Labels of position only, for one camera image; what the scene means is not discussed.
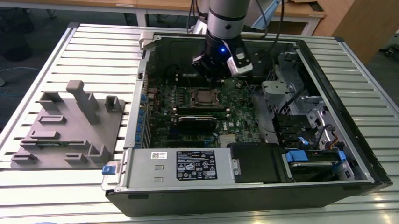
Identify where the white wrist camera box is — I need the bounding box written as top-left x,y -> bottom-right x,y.
225,41 -> 254,77

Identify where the hard disk in blue carrier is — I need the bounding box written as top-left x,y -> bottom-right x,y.
282,149 -> 347,182

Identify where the metal socket cover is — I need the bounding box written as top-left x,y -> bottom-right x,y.
190,87 -> 223,108

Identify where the green motherboard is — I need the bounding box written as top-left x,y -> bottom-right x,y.
146,78 -> 269,149

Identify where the grey case latch handle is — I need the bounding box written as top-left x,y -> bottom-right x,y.
139,32 -> 155,51

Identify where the black plastic disk bay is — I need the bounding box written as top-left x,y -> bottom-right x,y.
271,114 -> 314,150

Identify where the silver power supply unit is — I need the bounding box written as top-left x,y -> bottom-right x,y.
121,147 -> 243,191

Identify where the wooden cabinet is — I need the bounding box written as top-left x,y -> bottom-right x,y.
314,0 -> 399,65

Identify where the black fan shroud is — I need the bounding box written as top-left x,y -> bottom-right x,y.
227,142 -> 295,184

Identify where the silver metal disk bay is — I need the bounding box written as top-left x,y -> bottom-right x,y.
295,95 -> 347,151

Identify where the wooden desk white frame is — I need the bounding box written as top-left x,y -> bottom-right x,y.
137,0 -> 327,36
0,0 -> 147,28

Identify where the silver-topped CPU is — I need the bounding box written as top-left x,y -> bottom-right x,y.
199,90 -> 217,104

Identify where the silver chipset heatsink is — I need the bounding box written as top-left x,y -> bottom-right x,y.
219,134 -> 238,147

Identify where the black PC case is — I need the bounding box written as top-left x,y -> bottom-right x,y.
105,32 -> 393,217

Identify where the green RAM stick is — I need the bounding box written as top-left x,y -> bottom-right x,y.
38,141 -> 73,147

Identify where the grey parts rack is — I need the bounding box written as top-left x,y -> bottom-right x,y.
11,80 -> 126,169

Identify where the perforated metal drive cage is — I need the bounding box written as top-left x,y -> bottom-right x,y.
261,50 -> 309,117

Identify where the black RAM slot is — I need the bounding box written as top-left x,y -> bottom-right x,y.
177,112 -> 229,117
178,107 -> 227,112

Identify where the coloured wire bundle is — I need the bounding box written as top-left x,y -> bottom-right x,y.
323,136 -> 342,150

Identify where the black graphics card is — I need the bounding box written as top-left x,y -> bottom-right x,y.
178,115 -> 219,135

